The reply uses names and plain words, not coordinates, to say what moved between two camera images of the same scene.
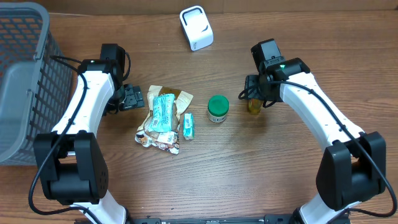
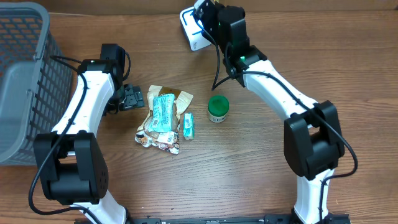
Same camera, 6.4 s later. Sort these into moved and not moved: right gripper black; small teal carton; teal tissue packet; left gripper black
Moved: right gripper black
Not moved: left gripper black; teal tissue packet; small teal carton
